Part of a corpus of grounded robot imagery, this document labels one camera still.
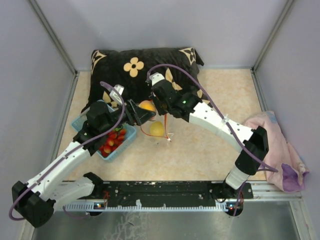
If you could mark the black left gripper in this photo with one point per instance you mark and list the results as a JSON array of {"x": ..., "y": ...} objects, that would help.
[{"x": 139, "y": 115}]

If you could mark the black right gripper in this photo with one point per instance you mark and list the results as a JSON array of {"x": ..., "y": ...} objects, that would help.
[{"x": 153, "y": 97}]

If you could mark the orange peach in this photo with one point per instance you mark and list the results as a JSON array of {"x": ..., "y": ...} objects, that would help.
[{"x": 147, "y": 105}]

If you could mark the yellow apple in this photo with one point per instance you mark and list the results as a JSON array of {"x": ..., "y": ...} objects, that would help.
[{"x": 157, "y": 129}]

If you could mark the clear zip top bag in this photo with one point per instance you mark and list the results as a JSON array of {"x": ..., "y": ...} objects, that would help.
[{"x": 167, "y": 121}]

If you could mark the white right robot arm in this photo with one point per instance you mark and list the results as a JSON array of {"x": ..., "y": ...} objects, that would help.
[{"x": 245, "y": 140}]

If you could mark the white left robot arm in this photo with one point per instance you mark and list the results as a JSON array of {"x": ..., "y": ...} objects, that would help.
[{"x": 38, "y": 198}]

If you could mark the red strawberry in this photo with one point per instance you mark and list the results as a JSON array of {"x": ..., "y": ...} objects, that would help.
[
  {"x": 121, "y": 134},
  {"x": 111, "y": 138},
  {"x": 107, "y": 149}
]

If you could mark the black floral pillow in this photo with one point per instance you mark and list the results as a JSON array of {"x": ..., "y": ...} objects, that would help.
[{"x": 129, "y": 68}]

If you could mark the light blue plastic basket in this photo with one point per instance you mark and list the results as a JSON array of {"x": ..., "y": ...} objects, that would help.
[{"x": 125, "y": 140}]

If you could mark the pink cloth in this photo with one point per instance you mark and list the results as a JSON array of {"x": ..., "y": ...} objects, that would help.
[{"x": 281, "y": 155}]

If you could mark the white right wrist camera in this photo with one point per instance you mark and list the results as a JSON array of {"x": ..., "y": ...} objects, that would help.
[{"x": 155, "y": 78}]

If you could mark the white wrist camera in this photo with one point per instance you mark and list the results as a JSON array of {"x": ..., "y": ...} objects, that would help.
[
  {"x": 116, "y": 94},
  {"x": 155, "y": 78}
]

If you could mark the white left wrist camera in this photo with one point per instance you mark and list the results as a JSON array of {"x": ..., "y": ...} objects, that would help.
[{"x": 116, "y": 94}]

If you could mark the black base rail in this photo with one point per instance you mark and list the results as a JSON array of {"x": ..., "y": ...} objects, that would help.
[{"x": 156, "y": 194}]

